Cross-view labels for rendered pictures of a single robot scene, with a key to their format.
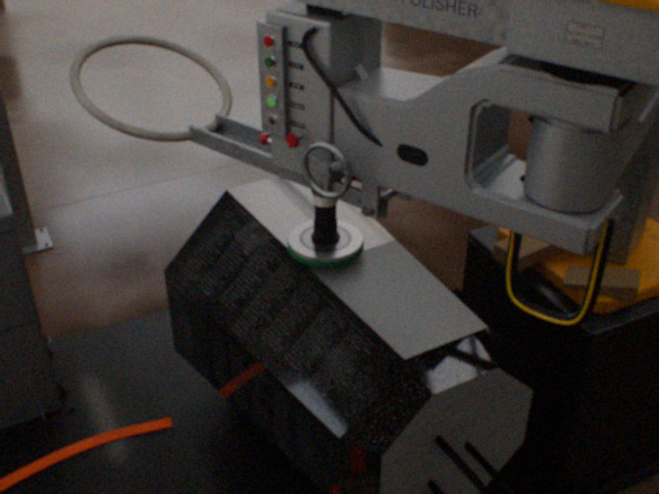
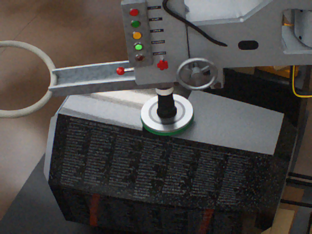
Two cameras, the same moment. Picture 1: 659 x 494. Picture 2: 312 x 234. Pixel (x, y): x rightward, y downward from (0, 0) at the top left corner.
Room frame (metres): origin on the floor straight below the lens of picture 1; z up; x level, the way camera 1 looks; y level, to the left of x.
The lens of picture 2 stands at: (0.71, 0.88, 2.34)
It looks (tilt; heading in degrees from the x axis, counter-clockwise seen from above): 45 degrees down; 326
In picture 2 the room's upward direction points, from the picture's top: 7 degrees counter-clockwise
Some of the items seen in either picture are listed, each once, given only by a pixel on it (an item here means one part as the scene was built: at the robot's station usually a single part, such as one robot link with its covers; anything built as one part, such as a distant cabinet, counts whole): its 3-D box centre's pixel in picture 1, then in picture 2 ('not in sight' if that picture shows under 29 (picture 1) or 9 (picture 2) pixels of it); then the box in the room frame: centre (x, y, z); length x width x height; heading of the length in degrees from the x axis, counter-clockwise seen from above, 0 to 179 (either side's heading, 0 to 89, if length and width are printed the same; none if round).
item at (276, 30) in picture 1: (275, 79); (137, 33); (1.87, 0.14, 1.39); 0.08 x 0.03 x 0.28; 53
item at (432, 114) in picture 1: (457, 139); (259, 27); (1.67, -0.30, 1.33); 0.74 x 0.23 x 0.49; 53
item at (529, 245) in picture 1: (529, 247); (247, 57); (2.01, -0.60, 0.81); 0.20 x 0.10 x 0.05; 124
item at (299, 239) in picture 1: (326, 239); (166, 112); (1.92, 0.01, 0.90); 0.21 x 0.21 x 0.01
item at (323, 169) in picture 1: (334, 165); (195, 67); (1.75, -0.01, 1.22); 0.15 x 0.10 x 0.15; 53
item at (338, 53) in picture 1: (350, 99); (179, 23); (1.87, -0.05, 1.34); 0.36 x 0.22 x 0.45; 53
